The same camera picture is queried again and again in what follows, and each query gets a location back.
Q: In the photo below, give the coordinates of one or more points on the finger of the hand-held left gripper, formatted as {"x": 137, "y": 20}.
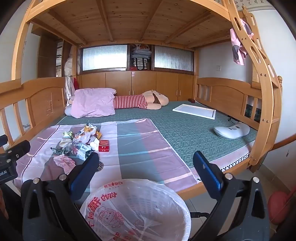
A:
{"x": 2, "y": 140}
{"x": 19, "y": 149}

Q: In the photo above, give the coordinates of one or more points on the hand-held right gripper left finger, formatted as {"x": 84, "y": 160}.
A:
{"x": 89, "y": 169}

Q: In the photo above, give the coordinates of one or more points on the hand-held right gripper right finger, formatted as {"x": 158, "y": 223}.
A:
{"x": 204, "y": 168}

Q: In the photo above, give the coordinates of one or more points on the red printed plastic bag liner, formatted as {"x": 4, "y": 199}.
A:
{"x": 104, "y": 208}

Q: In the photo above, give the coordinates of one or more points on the white waste basket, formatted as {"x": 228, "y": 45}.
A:
{"x": 161, "y": 208}

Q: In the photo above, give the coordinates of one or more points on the pink plastic bag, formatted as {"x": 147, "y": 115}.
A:
{"x": 64, "y": 163}

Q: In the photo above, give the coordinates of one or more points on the red cigarette box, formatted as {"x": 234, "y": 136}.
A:
{"x": 104, "y": 146}

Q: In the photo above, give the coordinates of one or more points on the clear plastic bag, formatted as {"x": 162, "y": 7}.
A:
{"x": 83, "y": 140}

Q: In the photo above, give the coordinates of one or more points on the dark crumpled wrapper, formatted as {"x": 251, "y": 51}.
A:
{"x": 57, "y": 151}

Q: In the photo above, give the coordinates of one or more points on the white striped sock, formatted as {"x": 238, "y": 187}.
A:
{"x": 64, "y": 141}

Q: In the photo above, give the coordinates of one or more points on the blue white wrapper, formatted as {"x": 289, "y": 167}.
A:
{"x": 79, "y": 133}

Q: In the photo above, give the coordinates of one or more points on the green patterned bed mat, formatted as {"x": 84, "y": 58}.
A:
{"x": 185, "y": 132}

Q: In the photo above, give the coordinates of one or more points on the small bottle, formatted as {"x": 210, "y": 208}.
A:
{"x": 87, "y": 127}

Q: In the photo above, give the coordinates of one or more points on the pink grey checked sheet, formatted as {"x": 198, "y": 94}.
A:
{"x": 138, "y": 150}

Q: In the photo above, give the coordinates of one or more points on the pink pillow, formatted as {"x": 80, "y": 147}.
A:
{"x": 92, "y": 102}

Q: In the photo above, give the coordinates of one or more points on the dark red cylinder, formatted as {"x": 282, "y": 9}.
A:
{"x": 191, "y": 100}

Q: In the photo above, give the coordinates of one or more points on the red striped plush toy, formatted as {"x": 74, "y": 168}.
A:
{"x": 129, "y": 102}

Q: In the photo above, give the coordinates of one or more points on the red round object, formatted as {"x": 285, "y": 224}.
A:
{"x": 278, "y": 207}

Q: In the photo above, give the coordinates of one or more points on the white bundled bedding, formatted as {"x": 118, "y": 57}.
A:
{"x": 71, "y": 67}

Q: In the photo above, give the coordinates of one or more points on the ribbed glass cabinet panel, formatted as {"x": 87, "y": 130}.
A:
{"x": 104, "y": 58}
{"x": 173, "y": 58}

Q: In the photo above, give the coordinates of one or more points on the wooden bed ladder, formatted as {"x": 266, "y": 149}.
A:
{"x": 266, "y": 69}

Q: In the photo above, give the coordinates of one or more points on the stack of stored bags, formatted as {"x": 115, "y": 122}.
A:
{"x": 140, "y": 58}

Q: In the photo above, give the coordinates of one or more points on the pink hanging garment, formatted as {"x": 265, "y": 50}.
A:
{"x": 238, "y": 46}

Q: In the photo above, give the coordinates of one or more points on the wooden bunk bed frame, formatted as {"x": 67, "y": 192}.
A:
{"x": 46, "y": 102}

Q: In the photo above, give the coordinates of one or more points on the white rectangular frame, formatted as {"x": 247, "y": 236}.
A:
{"x": 178, "y": 109}

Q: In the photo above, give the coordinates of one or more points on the white wall switch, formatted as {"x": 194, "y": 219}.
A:
{"x": 218, "y": 68}

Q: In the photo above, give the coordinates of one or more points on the wooden wall cabinet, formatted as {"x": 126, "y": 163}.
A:
{"x": 143, "y": 83}

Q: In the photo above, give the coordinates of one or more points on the calligraphy wall scroll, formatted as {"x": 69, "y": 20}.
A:
{"x": 252, "y": 3}

